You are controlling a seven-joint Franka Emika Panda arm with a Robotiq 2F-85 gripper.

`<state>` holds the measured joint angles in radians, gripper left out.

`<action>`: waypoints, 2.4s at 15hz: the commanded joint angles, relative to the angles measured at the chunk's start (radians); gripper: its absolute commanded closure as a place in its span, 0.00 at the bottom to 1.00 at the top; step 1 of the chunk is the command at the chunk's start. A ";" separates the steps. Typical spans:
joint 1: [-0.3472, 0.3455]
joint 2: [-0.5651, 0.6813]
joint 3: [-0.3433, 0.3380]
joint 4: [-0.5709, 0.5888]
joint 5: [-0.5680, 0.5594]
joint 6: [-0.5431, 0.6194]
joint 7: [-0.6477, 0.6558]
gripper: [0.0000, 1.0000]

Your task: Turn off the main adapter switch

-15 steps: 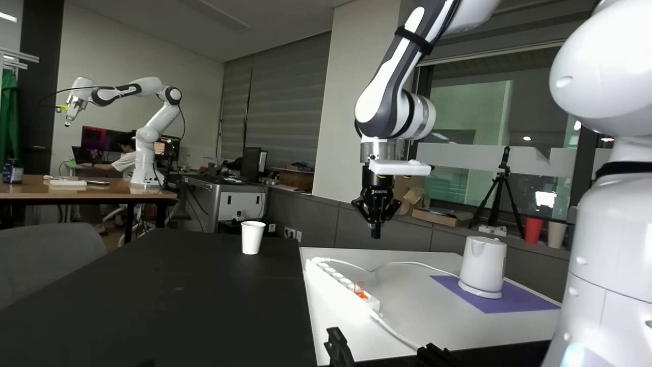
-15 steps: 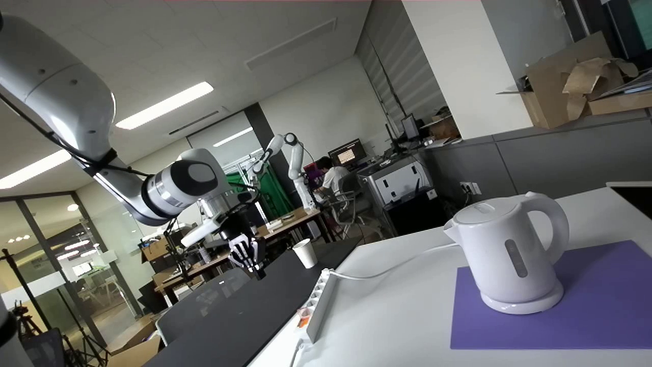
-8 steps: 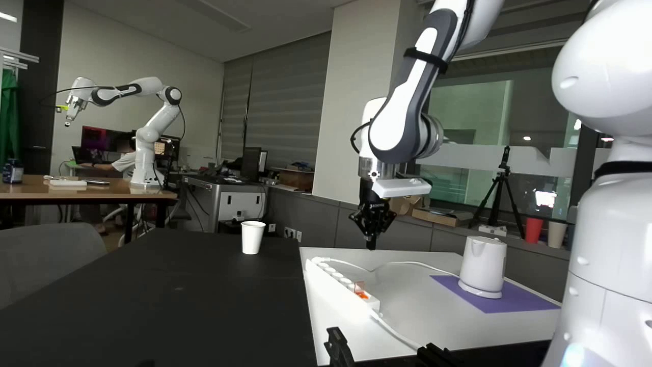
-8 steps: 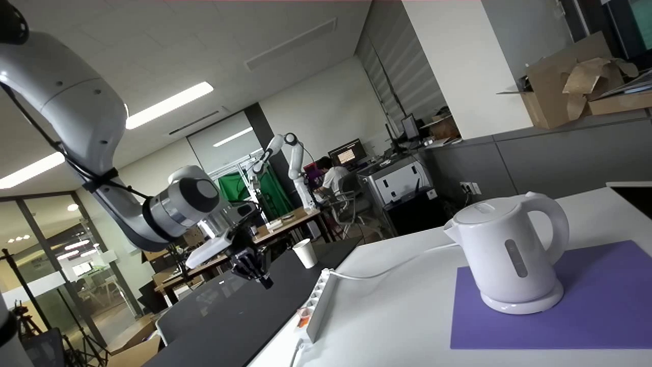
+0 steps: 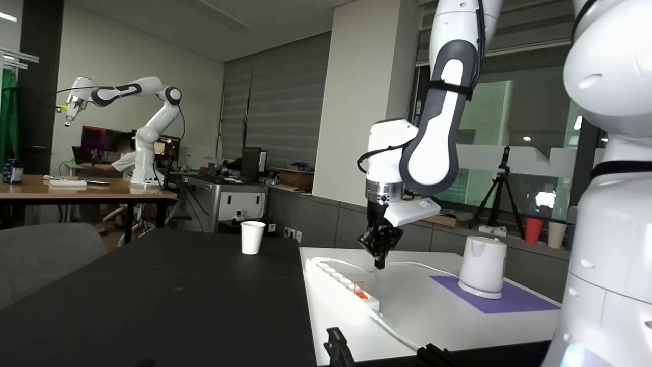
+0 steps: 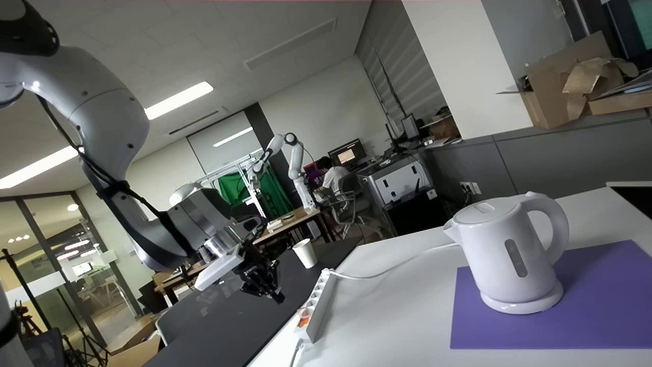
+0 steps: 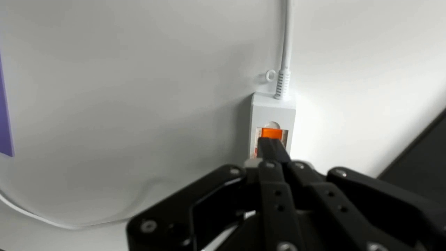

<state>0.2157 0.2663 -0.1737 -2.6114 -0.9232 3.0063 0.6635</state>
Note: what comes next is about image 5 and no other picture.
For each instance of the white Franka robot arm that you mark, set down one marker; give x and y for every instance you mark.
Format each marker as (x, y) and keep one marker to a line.
(613, 237)

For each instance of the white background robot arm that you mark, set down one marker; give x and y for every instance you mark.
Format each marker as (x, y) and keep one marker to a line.
(145, 135)

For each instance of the white paper cup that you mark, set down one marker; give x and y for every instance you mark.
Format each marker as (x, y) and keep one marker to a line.
(254, 237)

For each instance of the white metal cabinet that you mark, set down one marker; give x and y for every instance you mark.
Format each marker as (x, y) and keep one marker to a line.
(236, 203)

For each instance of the black table clamp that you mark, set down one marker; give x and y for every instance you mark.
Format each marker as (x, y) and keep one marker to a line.
(340, 348)
(434, 356)

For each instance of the white electric kettle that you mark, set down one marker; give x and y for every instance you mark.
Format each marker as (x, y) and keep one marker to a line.
(481, 266)

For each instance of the red cup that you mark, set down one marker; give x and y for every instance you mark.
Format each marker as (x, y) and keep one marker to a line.
(535, 231)

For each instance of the purple mat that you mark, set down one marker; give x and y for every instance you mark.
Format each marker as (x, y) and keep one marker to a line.
(523, 298)

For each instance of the dark computer monitor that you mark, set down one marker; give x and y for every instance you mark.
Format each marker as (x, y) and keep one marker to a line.
(103, 139)

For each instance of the beige cup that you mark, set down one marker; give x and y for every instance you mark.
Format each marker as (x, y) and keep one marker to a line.
(557, 235)

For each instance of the wooden table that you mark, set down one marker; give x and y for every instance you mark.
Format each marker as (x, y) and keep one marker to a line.
(83, 190)

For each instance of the grey chair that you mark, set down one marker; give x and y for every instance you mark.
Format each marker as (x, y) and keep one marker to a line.
(43, 261)

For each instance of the green cloth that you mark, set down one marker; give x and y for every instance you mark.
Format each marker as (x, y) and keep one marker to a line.
(10, 119)

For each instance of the grey partition wall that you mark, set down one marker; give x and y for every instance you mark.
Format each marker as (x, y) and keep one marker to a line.
(318, 220)

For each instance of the white wall socket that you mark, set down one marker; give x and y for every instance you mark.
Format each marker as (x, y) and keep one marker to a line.
(293, 232)

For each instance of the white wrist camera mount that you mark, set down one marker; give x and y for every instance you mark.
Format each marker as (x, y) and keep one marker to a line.
(415, 211)

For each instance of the black camera tripod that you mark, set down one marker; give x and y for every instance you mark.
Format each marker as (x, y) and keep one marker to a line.
(502, 194)

